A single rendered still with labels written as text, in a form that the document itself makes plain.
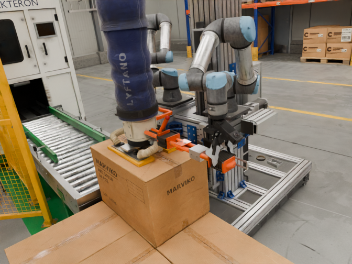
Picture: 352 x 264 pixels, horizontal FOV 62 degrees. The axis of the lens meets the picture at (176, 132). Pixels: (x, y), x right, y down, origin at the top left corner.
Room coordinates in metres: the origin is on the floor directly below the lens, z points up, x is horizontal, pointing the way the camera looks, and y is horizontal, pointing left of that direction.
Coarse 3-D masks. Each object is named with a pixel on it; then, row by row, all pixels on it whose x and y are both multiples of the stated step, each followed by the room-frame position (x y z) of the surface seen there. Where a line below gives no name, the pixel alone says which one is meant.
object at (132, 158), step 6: (114, 144) 1.56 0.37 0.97; (120, 144) 1.50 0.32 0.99; (114, 150) 1.49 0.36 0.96; (120, 150) 1.47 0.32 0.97; (138, 150) 1.44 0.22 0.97; (120, 156) 1.44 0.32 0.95; (126, 156) 1.40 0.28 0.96; (132, 156) 1.38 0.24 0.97; (150, 156) 1.37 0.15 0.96; (132, 162) 1.34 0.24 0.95; (138, 162) 1.31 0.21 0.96; (144, 162) 1.31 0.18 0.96
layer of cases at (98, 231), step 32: (64, 224) 1.42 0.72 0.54; (96, 224) 1.39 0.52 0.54; (128, 224) 1.37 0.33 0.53; (192, 224) 1.30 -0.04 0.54; (224, 224) 1.27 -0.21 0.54; (32, 256) 1.19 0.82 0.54; (64, 256) 1.16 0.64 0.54; (96, 256) 1.14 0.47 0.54; (128, 256) 1.12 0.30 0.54; (160, 256) 1.10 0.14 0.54; (192, 256) 1.07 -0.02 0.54; (224, 256) 1.05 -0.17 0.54; (256, 256) 1.03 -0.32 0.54
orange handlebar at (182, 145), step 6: (162, 108) 1.77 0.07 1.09; (162, 114) 1.66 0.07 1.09; (168, 114) 1.68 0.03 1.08; (144, 132) 1.43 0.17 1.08; (150, 132) 1.41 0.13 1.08; (156, 138) 1.35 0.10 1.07; (174, 144) 1.24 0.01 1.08; (180, 144) 1.21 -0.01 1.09; (186, 144) 1.21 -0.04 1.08; (192, 144) 1.21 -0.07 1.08; (180, 150) 1.20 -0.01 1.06; (186, 150) 1.17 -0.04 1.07; (204, 156) 1.08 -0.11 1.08; (234, 162) 1.01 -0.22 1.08; (228, 168) 0.99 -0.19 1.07
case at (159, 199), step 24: (96, 144) 1.64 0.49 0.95; (96, 168) 1.60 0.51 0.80; (120, 168) 1.33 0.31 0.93; (144, 168) 1.28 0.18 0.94; (168, 168) 1.25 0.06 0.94; (192, 168) 1.33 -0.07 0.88; (120, 192) 1.38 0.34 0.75; (144, 192) 1.18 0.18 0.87; (168, 192) 1.23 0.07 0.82; (192, 192) 1.32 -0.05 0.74; (144, 216) 1.21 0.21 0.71; (168, 216) 1.22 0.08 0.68; (192, 216) 1.32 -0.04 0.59
